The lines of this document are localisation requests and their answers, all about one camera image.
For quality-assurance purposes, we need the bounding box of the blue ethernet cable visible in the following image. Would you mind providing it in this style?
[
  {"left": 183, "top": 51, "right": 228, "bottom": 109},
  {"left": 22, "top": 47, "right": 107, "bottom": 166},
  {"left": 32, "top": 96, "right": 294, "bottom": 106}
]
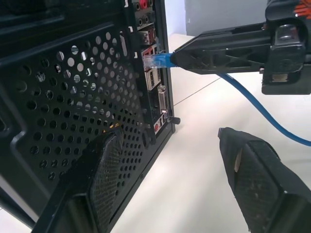
[{"left": 142, "top": 52, "right": 311, "bottom": 147}]

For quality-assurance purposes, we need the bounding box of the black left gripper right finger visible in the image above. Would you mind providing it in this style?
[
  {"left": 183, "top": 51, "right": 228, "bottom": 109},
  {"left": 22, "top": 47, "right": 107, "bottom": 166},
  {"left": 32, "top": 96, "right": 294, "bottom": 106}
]
[{"left": 218, "top": 127, "right": 311, "bottom": 233}]

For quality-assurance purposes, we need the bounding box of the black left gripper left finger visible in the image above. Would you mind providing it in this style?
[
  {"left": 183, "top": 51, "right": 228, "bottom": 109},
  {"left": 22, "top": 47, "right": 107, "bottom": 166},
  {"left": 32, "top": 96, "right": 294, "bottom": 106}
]
[{"left": 31, "top": 128, "right": 127, "bottom": 233}]

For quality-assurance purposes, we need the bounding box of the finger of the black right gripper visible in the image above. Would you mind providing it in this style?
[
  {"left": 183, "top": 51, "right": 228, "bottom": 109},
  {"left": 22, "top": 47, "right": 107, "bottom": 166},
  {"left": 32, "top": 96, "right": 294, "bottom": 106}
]
[
  {"left": 173, "top": 21, "right": 271, "bottom": 52},
  {"left": 171, "top": 43, "right": 272, "bottom": 75}
]

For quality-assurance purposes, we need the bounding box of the orange wire bundle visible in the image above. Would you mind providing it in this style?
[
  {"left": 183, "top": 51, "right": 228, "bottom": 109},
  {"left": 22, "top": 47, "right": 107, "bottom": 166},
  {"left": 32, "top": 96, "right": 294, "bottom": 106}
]
[{"left": 294, "top": 0, "right": 311, "bottom": 17}]

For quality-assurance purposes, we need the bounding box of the black computer tower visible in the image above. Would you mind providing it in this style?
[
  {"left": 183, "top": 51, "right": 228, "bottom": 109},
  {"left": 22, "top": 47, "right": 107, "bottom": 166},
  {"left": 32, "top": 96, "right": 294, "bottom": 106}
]
[{"left": 0, "top": 0, "right": 182, "bottom": 233}]

